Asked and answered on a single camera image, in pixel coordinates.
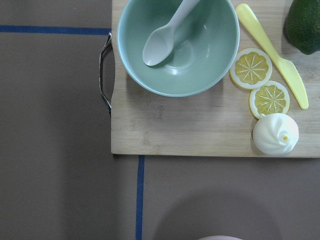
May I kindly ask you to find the yellow plastic knife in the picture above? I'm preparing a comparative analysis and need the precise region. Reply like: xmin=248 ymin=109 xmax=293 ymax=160
xmin=235 ymin=3 xmax=309 ymax=110

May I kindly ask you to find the lemon slice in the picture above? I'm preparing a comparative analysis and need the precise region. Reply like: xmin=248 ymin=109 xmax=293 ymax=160
xmin=249 ymin=80 xmax=290 ymax=119
xmin=229 ymin=48 xmax=273 ymax=90

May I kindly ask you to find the white spoon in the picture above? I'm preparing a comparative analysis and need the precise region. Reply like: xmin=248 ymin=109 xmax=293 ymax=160
xmin=142 ymin=0 xmax=200 ymax=67

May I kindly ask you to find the avocado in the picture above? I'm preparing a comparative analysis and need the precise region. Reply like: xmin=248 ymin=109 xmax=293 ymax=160
xmin=283 ymin=0 xmax=320 ymax=55

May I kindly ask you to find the pink bowl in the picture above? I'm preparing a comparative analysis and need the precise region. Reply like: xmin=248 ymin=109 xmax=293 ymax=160
xmin=198 ymin=235 xmax=241 ymax=240

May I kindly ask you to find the green bowl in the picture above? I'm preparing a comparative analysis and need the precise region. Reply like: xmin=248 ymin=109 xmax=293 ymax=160
xmin=117 ymin=0 xmax=240 ymax=97

